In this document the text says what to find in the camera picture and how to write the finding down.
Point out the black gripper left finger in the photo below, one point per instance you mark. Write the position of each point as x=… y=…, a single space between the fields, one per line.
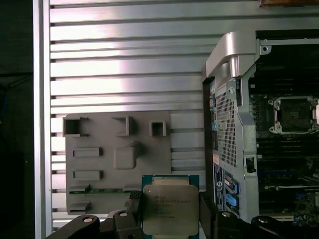
x=124 y=226

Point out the black open PC case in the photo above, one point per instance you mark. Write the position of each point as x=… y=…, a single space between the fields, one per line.
x=246 y=119

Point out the green RAM stick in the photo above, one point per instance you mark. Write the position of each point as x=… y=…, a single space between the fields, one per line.
x=104 y=190

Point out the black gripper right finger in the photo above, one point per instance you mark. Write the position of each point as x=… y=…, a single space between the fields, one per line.
x=224 y=226

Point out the grey parts rack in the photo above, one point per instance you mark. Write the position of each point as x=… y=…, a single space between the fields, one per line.
x=104 y=164

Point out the CPU socket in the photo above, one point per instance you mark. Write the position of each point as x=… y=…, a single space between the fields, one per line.
x=291 y=114

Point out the silver CPU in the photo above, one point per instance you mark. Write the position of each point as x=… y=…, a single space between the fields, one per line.
x=170 y=206

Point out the green motherboard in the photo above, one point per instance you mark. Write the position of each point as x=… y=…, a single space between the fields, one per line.
x=286 y=199

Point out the black RAM slot bank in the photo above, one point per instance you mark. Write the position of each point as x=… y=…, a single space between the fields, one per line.
x=286 y=149

